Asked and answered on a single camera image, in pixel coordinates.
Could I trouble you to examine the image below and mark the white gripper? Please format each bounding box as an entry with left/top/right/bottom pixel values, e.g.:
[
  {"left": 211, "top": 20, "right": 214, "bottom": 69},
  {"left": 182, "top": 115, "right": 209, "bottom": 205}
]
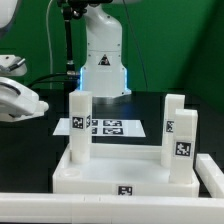
[{"left": 0, "top": 77, "right": 49, "bottom": 122}]

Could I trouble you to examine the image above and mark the white desk top tray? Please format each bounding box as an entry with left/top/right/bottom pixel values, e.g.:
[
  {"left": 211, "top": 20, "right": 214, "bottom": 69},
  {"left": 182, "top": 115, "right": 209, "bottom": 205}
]
[{"left": 53, "top": 143, "right": 200, "bottom": 197}]

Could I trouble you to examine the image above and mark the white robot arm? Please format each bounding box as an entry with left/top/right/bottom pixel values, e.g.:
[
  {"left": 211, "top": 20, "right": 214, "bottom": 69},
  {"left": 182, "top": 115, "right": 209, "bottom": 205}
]
[{"left": 0, "top": 0, "right": 131, "bottom": 122}]

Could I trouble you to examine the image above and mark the paper sheet with markers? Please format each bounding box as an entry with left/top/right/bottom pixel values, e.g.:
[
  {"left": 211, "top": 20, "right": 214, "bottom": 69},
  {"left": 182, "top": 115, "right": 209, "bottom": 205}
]
[{"left": 53, "top": 118, "right": 145, "bottom": 137}]

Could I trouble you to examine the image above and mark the white front fence bar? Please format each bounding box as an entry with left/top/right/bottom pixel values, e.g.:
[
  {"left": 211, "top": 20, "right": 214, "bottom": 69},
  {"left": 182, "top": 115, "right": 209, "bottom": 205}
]
[{"left": 0, "top": 193, "right": 224, "bottom": 224}]

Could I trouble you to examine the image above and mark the white fence bar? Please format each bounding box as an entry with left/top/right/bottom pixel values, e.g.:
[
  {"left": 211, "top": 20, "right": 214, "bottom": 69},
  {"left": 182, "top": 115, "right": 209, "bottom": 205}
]
[
  {"left": 0, "top": 193, "right": 224, "bottom": 224},
  {"left": 195, "top": 154, "right": 224, "bottom": 199}
]

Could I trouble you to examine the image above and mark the white right fence bar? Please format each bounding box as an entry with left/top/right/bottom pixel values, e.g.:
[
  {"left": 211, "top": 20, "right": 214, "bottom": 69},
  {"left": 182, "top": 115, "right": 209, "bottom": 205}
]
[{"left": 195, "top": 154, "right": 224, "bottom": 199}]

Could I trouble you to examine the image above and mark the black cable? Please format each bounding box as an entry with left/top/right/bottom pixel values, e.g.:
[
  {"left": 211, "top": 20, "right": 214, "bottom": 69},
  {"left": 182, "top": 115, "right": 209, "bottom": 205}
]
[{"left": 23, "top": 73, "right": 81, "bottom": 90}]

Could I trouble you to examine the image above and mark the white cable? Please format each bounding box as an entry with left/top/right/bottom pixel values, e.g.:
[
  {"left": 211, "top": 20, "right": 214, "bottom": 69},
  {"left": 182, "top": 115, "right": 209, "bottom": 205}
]
[{"left": 45, "top": 0, "right": 55, "bottom": 90}]

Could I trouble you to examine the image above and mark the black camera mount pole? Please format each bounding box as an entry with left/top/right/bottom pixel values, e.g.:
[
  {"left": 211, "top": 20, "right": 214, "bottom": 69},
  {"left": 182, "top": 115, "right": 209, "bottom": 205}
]
[{"left": 57, "top": 0, "right": 88, "bottom": 77}]

